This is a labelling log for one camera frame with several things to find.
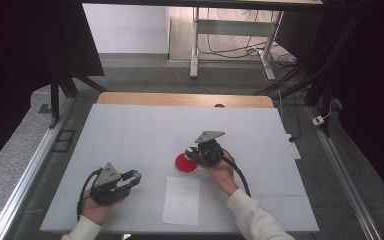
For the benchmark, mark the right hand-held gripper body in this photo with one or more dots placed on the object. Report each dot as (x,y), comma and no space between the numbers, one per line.
(208,153)

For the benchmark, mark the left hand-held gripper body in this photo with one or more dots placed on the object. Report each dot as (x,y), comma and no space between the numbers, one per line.
(106,193)

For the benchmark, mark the round red ink pad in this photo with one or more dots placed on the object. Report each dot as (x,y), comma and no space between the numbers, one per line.
(181,165)

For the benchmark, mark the person's left hand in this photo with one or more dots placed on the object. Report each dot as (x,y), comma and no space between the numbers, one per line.
(95,210)

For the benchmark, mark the person's right hand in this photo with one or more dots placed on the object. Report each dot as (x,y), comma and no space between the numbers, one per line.
(223,175)

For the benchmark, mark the white table board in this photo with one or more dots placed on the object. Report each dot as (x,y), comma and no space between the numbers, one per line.
(146,133)

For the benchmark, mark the white paper sheet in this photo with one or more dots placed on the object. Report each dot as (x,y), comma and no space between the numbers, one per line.
(181,203)

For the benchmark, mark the wooden table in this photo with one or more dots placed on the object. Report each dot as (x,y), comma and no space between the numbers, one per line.
(166,99)

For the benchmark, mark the black tripod stand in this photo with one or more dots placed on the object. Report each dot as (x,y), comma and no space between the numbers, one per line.
(55,96)
(323,86)

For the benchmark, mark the small white adapter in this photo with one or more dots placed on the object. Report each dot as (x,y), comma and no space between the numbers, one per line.
(318,120)

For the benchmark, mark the black curtain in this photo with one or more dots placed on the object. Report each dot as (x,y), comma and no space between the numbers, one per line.
(370,83)
(20,66)

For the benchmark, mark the aluminium floor rail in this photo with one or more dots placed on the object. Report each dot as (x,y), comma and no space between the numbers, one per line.
(30,170)
(343,173)

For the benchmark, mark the white desk frame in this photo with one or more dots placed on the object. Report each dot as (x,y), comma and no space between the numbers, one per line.
(233,27)

